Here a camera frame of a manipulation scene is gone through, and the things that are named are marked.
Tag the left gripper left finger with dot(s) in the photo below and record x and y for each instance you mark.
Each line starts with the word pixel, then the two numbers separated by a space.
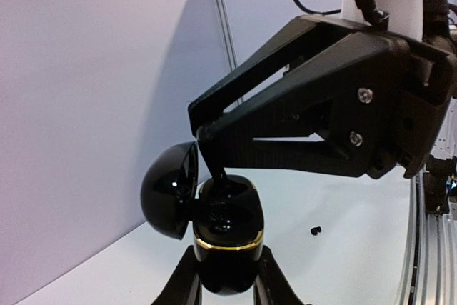
pixel 184 286

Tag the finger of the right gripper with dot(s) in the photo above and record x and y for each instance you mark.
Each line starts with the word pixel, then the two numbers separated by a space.
pixel 285 121
pixel 303 37

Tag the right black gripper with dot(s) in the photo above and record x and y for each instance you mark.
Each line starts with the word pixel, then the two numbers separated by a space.
pixel 392 110

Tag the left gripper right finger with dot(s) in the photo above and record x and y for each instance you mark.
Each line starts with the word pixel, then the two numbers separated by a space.
pixel 271 286

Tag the glossy black charging case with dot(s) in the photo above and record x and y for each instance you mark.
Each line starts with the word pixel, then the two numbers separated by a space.
pixel 227 221

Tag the black stem earbud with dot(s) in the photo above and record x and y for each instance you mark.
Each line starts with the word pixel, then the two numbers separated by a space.
pixel 220 177

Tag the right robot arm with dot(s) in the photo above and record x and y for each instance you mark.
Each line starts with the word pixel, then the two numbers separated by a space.
pixel 400 21

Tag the black hook earbud centre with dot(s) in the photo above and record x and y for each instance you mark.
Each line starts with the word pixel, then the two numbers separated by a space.
pixel 316 230

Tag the right aluminium frame post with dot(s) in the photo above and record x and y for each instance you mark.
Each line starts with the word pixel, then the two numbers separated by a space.
pixel 226 34

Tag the aluminium front rail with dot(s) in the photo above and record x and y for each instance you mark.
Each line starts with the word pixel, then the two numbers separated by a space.
pixel 428 274

